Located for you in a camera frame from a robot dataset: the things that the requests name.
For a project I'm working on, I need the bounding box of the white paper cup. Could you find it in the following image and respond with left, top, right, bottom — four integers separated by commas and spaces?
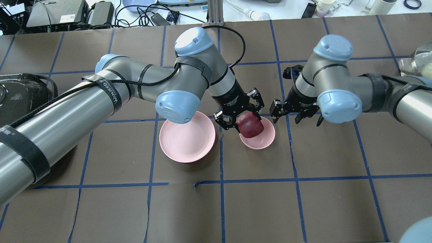
315, 0, 336, 18

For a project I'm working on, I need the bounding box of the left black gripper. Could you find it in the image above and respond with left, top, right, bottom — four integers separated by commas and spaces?
212, 81, 265, 131

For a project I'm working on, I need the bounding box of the metal pot with yellow content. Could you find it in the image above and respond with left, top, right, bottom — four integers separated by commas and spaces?
398, 41, 432, 79

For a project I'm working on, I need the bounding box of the aluminium frame post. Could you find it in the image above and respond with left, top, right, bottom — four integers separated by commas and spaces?
207, 0, 225, 26

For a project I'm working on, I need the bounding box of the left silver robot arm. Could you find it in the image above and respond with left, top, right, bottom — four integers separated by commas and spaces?
0, 26, 265, 207

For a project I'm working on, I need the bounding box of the red apple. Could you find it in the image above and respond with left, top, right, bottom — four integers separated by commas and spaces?
236, 111, 264, 138

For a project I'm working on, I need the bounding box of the black phone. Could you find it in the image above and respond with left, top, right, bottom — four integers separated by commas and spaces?
301, 3, 317, 19

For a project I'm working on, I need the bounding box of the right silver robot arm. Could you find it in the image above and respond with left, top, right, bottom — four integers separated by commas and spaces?
269, 34, 432, 141

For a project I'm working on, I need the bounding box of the pink plate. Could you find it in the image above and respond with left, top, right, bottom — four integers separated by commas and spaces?
159, 111, 216, 163

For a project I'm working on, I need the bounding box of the black computer box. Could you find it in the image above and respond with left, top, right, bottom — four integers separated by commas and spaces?
26, 0, 88, 28

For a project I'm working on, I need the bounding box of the black power brick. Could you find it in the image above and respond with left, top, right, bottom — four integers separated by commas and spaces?
87, 1, 114, 26

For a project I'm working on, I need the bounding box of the pink bowl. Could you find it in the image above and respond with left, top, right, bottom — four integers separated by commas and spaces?
239, 117, 276, 150

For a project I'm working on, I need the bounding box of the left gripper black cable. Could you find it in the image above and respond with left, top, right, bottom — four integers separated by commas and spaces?
7, 25, 246, 129

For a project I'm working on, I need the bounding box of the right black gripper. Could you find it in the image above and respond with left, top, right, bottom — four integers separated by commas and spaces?
269, 85, 319, 124

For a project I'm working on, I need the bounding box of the black rice cooker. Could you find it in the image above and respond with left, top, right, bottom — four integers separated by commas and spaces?
0, 73, 58, 127

